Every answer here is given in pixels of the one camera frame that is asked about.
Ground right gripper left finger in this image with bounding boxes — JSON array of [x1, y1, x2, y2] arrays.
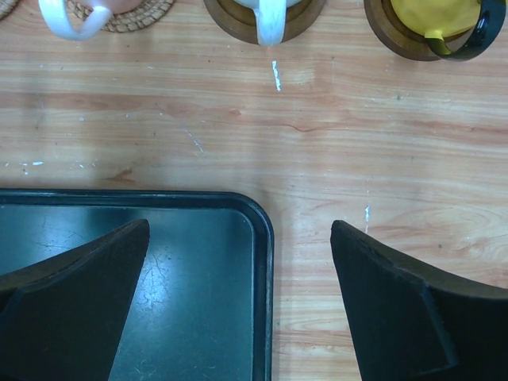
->
[[1, 219, 150, 380]]

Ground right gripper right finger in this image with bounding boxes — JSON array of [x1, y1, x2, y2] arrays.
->
[[330, 221, 507, 380]]

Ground brown wooden coaster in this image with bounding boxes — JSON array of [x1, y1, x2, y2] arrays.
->
[[204, 1, 325, 44], [364, 1, 442, 61]]

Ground yellow glass mug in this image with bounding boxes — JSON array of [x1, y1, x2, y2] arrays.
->
[[382, 0, 507, 61]]

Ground pink ceramic mug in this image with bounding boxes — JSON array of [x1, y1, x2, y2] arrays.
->
[[37, 0, 148, 42]]

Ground woven rattan coaster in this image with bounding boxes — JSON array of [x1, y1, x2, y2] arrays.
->
[[65, 0, 175, 35], [0, 0, 19, 20]]

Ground cream ceramic mug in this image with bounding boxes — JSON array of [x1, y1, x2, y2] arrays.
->
[[236, 0, 300, 46]]

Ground black plastic tray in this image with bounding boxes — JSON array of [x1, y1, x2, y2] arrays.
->
[[1, 189, 274, 380]]

